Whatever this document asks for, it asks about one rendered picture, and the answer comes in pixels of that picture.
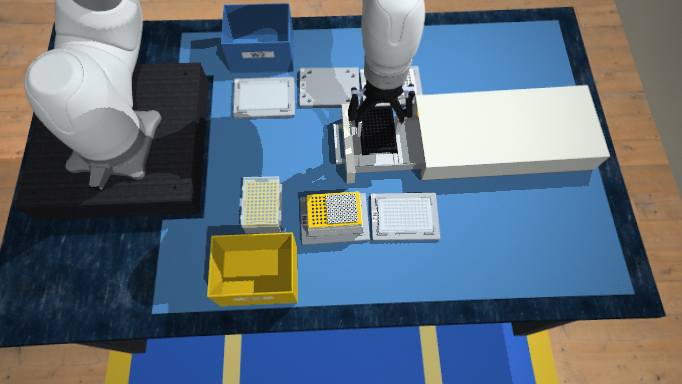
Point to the blue bench mat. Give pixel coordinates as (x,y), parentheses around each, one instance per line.
(502,237)

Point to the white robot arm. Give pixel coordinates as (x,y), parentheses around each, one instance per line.
(84,95)

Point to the yellow open bin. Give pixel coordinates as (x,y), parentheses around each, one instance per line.
(253,264)

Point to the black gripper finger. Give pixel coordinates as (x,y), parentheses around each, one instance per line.
(409,92)
(359,114)

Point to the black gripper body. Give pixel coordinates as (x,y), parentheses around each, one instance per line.
(383,94)

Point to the blue open-top bin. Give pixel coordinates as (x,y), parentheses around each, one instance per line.
(263,24)

